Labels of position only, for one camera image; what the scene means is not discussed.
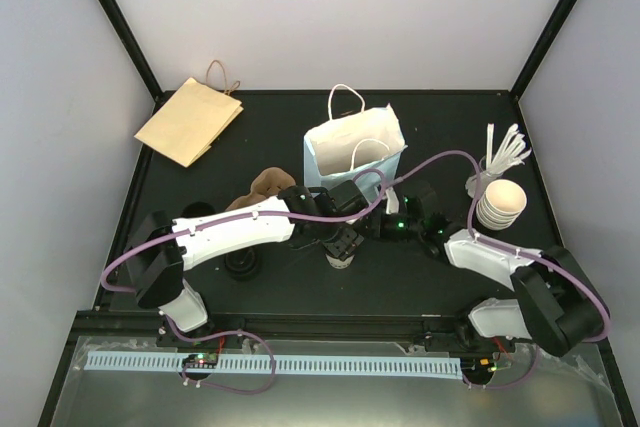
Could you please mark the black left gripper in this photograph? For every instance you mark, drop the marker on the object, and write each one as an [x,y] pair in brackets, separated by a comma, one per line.
[345,248]

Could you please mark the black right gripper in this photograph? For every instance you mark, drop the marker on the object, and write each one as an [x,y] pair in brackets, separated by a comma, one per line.
[375,226]

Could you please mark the white paper coffee cup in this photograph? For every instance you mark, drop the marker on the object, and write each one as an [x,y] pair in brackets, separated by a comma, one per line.
[339,262]

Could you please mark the light blue paper bag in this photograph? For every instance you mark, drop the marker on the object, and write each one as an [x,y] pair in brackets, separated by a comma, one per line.
[352,147]

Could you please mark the stack of black lids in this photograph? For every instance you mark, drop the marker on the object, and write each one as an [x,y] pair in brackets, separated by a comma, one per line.
[242,265]

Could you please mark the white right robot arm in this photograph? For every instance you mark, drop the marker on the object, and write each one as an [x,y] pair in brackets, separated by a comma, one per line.
[554,304]

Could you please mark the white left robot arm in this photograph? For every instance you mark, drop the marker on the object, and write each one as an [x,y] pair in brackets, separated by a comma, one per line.
[163,249]

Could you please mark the black paper coffee cup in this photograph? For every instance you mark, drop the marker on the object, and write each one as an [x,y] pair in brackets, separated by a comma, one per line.
[198,209]

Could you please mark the stack of white paper cups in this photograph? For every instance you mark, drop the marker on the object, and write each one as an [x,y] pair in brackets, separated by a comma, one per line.
[501,204]

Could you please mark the clear cup of stirrers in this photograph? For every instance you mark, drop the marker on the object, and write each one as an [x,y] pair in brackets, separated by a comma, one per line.
[512,151]

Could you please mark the black circuit board with leds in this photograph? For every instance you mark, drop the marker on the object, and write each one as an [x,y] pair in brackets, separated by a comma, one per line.
[200,360]

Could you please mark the brown kraft paper bag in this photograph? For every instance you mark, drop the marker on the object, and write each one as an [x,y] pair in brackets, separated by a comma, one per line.
[187,124]

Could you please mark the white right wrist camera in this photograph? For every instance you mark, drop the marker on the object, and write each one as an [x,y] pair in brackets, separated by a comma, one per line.
[392,201]

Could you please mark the light blue cable duct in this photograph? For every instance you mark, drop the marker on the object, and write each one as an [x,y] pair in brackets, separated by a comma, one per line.
[310,365]

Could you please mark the black frame post right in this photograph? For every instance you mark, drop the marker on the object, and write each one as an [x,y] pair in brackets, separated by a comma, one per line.
[548,35]

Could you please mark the black frame post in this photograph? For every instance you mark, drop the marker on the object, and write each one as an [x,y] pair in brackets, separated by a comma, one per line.
[548,35]
[121,27]

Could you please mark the black frame post left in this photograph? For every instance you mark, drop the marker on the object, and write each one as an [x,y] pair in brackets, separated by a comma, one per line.
[121,27]

